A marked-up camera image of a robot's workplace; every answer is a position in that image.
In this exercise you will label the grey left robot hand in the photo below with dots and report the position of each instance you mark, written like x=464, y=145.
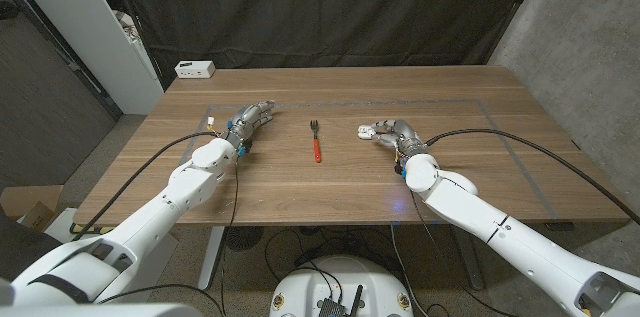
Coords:
x=248, y=121

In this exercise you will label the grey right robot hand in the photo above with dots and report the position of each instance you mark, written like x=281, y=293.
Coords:
x=402, y=134

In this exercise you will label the white AirPods case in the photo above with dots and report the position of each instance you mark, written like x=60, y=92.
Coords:
x=365, y=132

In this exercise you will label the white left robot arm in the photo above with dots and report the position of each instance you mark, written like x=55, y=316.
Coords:
x=150, y=217

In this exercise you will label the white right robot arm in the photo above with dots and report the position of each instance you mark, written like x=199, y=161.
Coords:
x=500, y=237

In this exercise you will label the white power strip box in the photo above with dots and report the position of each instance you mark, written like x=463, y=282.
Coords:
x=194, y=69

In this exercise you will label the black round floor fan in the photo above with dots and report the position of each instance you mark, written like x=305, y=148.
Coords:
x=243, y=237

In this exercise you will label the black fabric backdrop curtain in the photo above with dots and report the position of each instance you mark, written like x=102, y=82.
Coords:
x=325, y=12

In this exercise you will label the white table leg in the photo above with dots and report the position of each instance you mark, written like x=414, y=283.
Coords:
x=211, y=257

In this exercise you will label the grey table leg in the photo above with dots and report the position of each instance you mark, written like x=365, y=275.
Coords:
x=470, y=267

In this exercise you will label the black backdrop stand pole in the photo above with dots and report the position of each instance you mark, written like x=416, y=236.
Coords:
x=517, y=4

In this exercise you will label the white robot torso base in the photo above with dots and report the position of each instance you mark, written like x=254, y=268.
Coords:
x=305, y=287

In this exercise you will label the black antenna device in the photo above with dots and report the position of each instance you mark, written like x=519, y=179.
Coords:
x=335, y=307

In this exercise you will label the white shelf cabinet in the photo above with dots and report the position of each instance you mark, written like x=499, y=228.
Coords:
x=85, y=22

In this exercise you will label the grey perforated partition panel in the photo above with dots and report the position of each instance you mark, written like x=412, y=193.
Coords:
x=45, y=117

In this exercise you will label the brown cardboard box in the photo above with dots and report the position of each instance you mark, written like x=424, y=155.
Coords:
x=30, y=202

